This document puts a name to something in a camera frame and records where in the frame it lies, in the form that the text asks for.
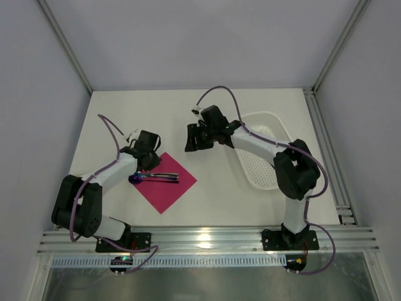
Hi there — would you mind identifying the aluminium frame rail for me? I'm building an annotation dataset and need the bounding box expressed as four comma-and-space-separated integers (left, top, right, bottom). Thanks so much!
37, 226, 380, 256

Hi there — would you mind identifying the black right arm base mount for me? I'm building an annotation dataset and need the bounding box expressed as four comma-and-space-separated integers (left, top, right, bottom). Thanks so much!
261, 229, 320, 251

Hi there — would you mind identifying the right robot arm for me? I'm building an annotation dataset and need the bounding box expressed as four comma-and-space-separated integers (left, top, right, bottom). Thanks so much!
184, 105, 320, 250

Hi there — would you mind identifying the pink paper napkin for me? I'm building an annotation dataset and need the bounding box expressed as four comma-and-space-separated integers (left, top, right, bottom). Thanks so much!
132, 152, 197, 214

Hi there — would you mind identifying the white perforated plastic basket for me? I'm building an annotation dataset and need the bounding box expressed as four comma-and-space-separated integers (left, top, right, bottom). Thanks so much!
236, 112, 291, 191

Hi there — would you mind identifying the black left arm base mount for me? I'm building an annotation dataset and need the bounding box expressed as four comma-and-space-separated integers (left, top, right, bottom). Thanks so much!
95, 231, 152, 253

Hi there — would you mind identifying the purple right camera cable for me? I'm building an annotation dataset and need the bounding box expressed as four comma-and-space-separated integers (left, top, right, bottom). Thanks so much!
195, 86, 337, 276

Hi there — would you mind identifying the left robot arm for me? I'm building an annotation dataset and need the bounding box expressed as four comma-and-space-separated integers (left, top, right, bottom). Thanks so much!
51, 130, 161, 241

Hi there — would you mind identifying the slotted cable duct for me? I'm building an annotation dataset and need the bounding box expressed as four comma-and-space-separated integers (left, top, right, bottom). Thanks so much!
50, 253, 287, 268

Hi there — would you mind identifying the purple metal spoon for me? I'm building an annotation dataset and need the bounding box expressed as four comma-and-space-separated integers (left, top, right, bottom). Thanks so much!
128, 173, 179, 184

